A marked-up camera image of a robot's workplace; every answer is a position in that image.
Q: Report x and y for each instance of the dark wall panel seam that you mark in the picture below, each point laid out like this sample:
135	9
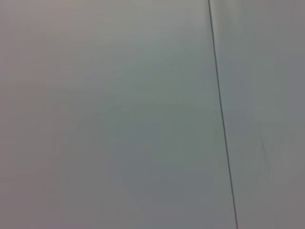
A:
223	114

